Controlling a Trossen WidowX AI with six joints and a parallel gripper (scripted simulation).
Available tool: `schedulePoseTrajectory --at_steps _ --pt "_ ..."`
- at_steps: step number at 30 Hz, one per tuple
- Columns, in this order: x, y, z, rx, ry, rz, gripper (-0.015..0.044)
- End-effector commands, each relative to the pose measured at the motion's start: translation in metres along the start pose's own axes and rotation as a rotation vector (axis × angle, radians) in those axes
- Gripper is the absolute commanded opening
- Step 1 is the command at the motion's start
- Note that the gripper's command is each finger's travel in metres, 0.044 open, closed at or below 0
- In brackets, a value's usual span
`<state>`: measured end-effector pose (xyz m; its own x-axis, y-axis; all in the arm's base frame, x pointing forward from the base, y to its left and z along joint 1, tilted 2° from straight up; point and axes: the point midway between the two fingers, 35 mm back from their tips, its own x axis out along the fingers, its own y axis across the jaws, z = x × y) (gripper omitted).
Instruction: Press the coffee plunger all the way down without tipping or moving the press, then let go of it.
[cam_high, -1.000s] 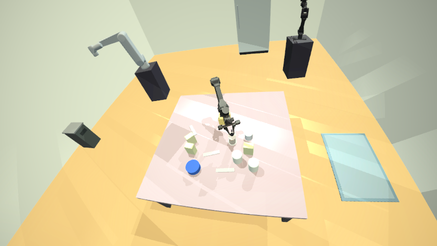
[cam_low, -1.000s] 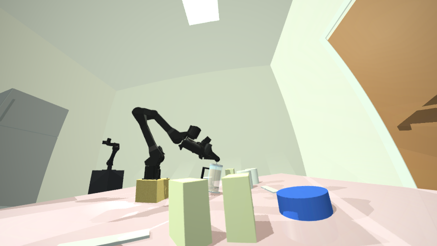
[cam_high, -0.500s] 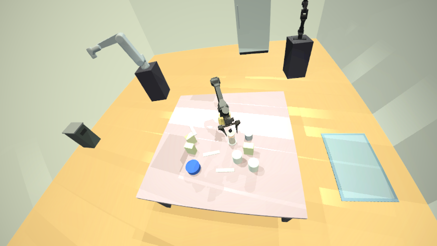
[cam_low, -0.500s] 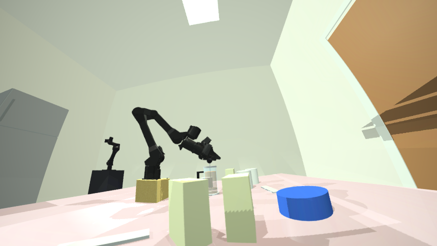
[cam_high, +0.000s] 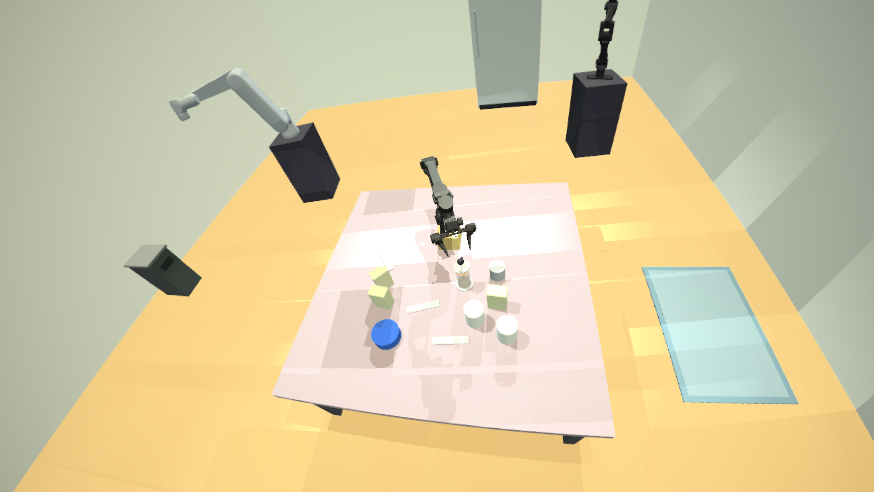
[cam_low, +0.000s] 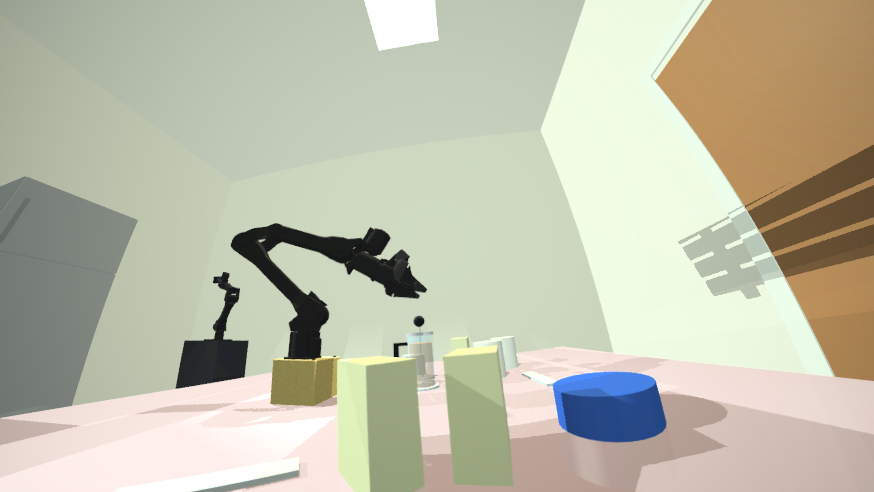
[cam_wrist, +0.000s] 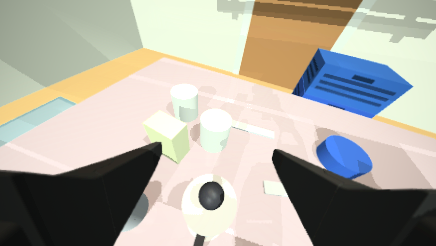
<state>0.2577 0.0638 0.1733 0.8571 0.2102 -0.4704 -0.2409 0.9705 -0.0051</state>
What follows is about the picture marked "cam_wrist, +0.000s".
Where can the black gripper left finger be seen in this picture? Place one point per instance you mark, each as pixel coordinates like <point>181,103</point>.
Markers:
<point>87,206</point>

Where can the pale green tall block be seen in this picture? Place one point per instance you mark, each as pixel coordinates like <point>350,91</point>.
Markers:
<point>171,132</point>

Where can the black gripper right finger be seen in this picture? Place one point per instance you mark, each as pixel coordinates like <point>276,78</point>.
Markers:
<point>337,211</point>

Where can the blue short cylinder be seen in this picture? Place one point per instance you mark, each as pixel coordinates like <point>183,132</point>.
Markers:
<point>343,157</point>

